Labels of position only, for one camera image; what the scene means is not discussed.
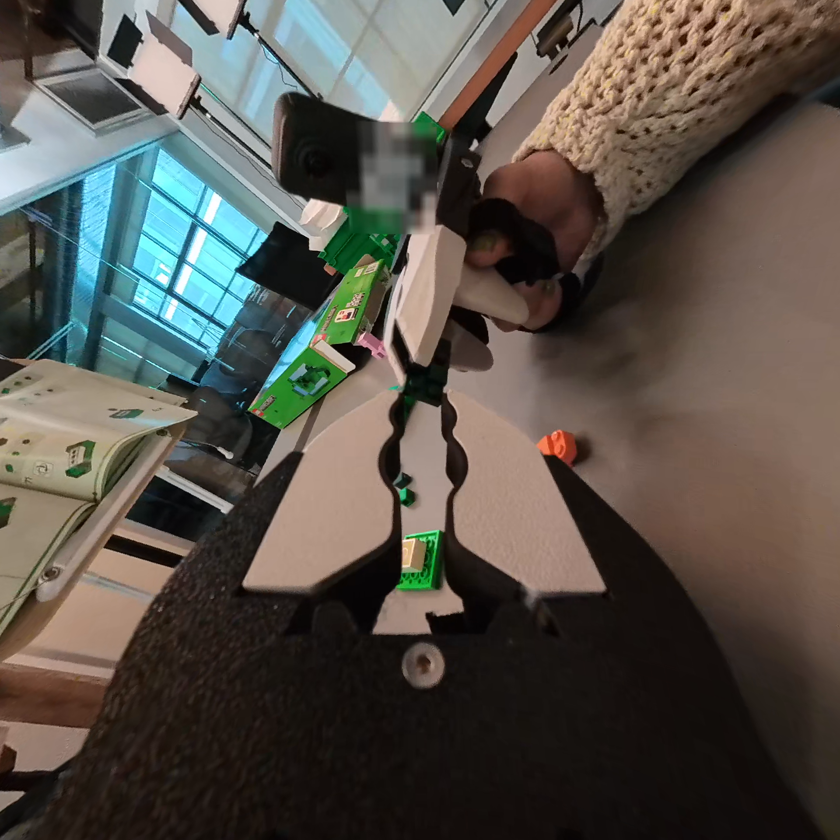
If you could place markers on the person's right forearm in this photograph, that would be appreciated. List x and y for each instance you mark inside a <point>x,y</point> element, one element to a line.
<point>683,92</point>

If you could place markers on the pink lego pig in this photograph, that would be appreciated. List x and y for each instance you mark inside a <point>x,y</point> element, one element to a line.
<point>372,345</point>

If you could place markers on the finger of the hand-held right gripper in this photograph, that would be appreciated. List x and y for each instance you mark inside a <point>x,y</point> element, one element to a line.
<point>427,295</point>
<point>492,309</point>

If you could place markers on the lego instruction booklet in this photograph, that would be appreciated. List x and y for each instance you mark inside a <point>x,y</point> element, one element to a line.
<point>66,446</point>

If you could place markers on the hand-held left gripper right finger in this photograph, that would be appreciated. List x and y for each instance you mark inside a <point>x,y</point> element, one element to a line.
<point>519,512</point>

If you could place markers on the green lego box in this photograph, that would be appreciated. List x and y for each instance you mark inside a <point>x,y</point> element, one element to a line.
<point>322,355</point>

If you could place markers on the green lego base, tan brick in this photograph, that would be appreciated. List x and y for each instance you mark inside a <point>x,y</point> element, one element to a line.
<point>420,562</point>

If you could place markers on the studio light panel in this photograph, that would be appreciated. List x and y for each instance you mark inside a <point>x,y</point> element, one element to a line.
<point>164,59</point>
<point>217,13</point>

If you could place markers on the small bright green lego cube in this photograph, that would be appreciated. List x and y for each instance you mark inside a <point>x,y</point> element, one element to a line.
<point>406,495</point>

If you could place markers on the green bin with white bags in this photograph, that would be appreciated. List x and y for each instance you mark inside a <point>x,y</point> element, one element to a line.
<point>361,236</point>

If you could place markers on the dark green lego brick stack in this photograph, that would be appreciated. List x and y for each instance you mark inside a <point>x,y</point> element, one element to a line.
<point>423,383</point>

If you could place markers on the orange brick separator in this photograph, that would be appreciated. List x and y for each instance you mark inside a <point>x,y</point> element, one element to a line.
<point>559,446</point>

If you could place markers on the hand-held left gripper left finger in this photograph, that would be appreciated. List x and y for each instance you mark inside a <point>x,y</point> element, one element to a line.
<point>328,505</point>

